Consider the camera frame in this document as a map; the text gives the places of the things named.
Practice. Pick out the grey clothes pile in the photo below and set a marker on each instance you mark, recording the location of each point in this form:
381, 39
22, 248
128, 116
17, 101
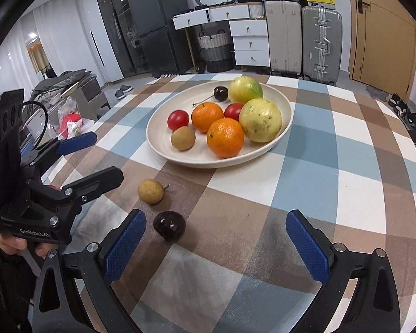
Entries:
81, 85

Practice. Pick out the person's left hand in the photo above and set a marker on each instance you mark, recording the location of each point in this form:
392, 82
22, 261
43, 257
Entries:
12, 245

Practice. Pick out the dark cherry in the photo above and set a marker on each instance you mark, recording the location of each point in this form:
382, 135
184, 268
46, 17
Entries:
220, 94
170, 225

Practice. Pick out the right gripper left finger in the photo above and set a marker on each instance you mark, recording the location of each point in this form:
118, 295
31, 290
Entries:
57, 303

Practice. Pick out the white drawer cabinet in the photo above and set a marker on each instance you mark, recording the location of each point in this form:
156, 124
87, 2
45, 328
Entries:
248, 29

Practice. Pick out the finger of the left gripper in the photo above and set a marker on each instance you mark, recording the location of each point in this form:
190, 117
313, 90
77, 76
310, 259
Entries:
76, 143
97, 182

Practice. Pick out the orange mandarin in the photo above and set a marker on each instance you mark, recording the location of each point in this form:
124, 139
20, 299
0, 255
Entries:
204, 115
225, 138

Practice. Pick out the red cherry tomato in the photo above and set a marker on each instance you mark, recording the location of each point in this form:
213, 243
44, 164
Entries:
233, 111
178, 119

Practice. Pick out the red white plastic bag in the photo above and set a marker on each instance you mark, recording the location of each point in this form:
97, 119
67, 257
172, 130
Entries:
70, 119

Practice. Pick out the yellow spotted passion fruit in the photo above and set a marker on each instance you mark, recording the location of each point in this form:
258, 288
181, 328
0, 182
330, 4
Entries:
261, 120

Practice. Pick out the woven laundry basket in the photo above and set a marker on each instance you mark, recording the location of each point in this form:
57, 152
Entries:
216, 51

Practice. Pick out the checkered tablecloth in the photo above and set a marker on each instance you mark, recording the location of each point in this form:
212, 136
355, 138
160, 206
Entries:
347, 164

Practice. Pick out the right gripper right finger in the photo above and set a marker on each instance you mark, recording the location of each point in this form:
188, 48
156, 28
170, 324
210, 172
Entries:
374, 305

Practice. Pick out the brown longan with calyx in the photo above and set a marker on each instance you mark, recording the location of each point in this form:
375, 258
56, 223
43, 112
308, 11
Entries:
183, 138

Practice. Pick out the yellow-green passion fruit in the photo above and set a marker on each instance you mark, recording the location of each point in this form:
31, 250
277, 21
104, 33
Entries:
243, 89

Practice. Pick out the cream oval plate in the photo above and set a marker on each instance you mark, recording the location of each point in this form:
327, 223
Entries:
200, 156

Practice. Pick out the beige suitcase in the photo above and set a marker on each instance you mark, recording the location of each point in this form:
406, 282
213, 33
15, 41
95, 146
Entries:
285, 36

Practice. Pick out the tan longan fruit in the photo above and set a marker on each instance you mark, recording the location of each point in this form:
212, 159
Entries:
150, 191

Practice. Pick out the wooden door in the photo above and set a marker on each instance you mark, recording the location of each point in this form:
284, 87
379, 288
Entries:
383, 46

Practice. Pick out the silver aluminium suitcase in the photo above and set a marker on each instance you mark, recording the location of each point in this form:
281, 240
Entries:
322, 39

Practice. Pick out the white wardrobe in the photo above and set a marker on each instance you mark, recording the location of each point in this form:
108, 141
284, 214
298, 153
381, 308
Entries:
99, 42

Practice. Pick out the yellow black box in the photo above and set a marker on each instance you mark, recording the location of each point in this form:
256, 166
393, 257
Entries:
327, 4

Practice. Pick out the grey slippers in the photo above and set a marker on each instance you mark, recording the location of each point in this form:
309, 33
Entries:
122, 91

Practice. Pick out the black refrigerator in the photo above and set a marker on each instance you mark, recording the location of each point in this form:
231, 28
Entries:
165, 48

